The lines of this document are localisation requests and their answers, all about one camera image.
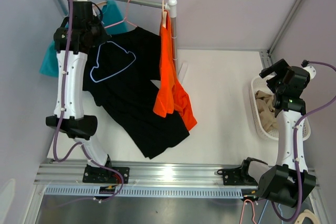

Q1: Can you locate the wooden hanger on floor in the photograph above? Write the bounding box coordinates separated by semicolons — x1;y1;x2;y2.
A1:
294;209;321;224

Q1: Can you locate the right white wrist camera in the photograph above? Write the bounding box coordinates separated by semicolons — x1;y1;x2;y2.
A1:
301;60;317;80

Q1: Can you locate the teal t shirt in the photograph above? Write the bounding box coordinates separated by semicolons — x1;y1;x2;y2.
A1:
39;0;128;78

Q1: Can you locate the blue hanger on floor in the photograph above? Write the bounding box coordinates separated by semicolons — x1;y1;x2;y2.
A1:
257;200;283;224

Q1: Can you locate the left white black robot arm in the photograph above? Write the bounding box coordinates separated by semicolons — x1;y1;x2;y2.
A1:
46;1;113;183

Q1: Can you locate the pink wire hanger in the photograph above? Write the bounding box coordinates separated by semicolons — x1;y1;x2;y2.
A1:
105;0;137;28

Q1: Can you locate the black t shirt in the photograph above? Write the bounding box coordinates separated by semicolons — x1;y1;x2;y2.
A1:
83;27;189;159

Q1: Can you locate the beige t shirt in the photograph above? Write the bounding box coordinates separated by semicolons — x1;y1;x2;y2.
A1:
255;90;278;133

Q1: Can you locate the aluminium mounting rail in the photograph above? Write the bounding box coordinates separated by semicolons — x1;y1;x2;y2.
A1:
34;161;257;199

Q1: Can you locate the orange t shirt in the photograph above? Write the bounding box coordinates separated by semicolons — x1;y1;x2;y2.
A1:
153;17;197;130

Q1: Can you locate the beige wooden hanger right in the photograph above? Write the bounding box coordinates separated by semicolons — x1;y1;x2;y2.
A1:
161;0;167;29

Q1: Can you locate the white plastic basket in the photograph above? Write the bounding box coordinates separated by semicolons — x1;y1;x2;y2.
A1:
249;74;311;141

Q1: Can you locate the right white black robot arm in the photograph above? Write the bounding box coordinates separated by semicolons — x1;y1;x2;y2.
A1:
239;59;316;208

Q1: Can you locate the pink hanger on floor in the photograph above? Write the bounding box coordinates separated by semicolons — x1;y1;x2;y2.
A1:
240;199;257;224

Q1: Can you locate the light blue wire hanger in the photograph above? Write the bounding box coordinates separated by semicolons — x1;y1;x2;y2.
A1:
89;41;137;83

